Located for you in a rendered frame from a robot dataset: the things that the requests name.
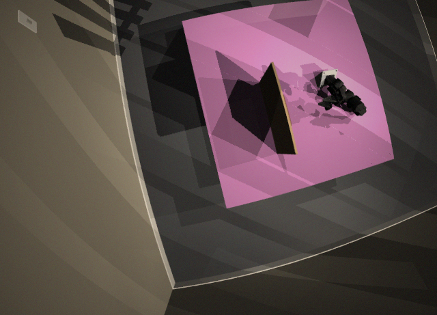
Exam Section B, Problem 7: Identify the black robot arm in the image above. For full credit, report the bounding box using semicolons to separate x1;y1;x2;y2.
324;75;366;116

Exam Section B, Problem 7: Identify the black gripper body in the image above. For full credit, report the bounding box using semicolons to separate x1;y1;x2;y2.
325;87;348;111

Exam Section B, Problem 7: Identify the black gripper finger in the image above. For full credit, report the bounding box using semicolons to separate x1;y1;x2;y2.
318;102;330;109
323;91;339;103

